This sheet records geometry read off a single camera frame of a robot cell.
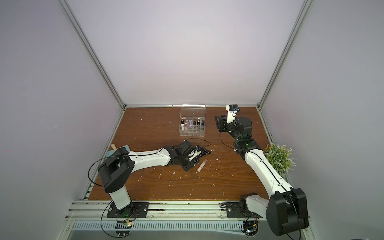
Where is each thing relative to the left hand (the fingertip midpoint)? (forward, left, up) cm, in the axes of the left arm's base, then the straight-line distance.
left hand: (194, 163), depth 88 cm
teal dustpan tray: (+8, +56, -2) cm, 56 cm away
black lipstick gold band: (+27, +9, +6) cm, 29 cm away
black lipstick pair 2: (+28, -2, +5) cm, 28 cm away
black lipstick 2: (+3, -2, 0) cm, 3 cm away
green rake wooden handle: (+12, +55, -1) cm, 56 cm away
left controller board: (-30, +35, -5) cm, 46 cm away
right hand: (+16, -14, +28) cm, 35 cm away
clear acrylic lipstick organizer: (+28, +2, +7) cm, 29 cm away
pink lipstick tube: (+25, +6, +5) cm, 26 cm away
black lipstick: (+27, -5, +5) cm, 28 cm away
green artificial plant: (-3, -44, +15) cm, 46 cm away
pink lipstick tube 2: (0, -5, 0) cm, 5 cm away
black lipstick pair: (+27, 0, +5) cm, 28 cm away
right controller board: (-31, -28, -3) cm, 42 cm away
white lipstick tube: (+25, +9, +5) cm, 27 cm away
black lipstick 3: (+3, -2, +14) cm, 14 cm away
